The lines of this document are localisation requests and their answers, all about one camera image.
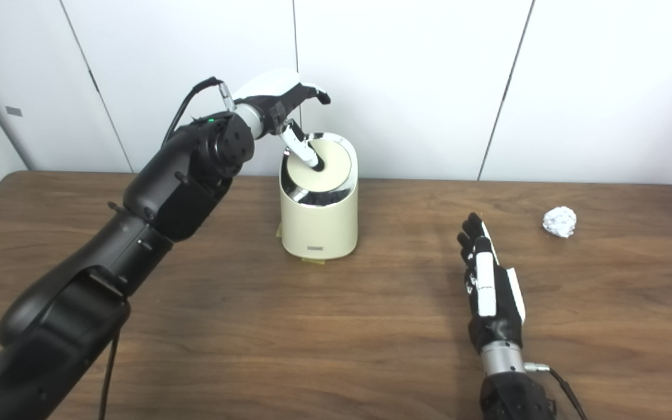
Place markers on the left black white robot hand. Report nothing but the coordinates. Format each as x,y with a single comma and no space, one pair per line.
272,102

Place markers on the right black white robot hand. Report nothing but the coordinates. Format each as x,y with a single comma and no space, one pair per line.
502,318

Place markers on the round cream bin lid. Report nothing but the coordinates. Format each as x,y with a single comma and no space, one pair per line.
336,169

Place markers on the white paper ball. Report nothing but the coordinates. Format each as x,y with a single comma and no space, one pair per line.
559,222

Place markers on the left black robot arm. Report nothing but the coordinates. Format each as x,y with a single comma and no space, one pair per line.
155,198

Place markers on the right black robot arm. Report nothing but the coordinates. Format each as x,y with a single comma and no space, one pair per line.
511,396

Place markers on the black bin liner bag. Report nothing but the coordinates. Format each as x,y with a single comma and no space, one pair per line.
319,199

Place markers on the cream-colored trash bin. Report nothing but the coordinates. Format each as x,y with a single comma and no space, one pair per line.
318,224

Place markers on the small grey wall sticker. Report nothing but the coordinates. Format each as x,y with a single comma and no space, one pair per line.
14,111

